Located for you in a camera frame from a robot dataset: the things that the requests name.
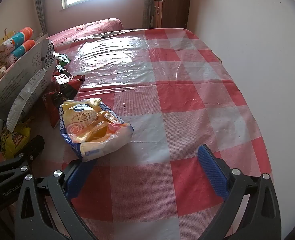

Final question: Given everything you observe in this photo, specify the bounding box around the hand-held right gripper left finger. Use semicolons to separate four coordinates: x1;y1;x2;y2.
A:
14;159;98;240

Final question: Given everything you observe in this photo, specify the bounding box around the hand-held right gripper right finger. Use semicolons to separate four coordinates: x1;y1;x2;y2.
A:
197;144;282;240

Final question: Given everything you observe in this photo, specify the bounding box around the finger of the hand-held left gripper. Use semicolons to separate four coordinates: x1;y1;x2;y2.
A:
0;135;45;180

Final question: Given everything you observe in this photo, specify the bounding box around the yellow snack packet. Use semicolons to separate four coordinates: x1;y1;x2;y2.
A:
59;98;134;163

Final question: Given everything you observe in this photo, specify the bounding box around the grey wipes packet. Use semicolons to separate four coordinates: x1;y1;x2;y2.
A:
0;39;56;120

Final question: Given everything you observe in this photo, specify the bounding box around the green white snack packet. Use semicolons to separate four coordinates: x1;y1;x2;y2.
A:
53;53;72;67

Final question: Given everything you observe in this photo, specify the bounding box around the small yellow packet red label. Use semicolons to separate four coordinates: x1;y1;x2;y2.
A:
0;126;32;160

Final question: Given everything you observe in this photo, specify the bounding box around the silver foil packet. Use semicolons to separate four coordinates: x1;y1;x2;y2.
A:
6;68;53;132

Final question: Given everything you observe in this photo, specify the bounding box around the red dark snack packet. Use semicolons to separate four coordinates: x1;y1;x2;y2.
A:
42;66;86;129

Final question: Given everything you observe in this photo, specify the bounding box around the red white checkered plastic sheet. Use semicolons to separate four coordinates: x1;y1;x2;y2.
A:
41;27;275;240

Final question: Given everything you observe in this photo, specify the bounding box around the grey striped curtain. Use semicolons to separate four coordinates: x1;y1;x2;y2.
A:
32;0;48;36

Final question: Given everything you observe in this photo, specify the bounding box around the brown wooden cabinet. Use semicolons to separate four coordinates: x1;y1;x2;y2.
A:
150;0;193;29

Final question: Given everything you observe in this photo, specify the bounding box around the patterned curtain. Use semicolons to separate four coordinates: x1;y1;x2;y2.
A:
142;0;155;28

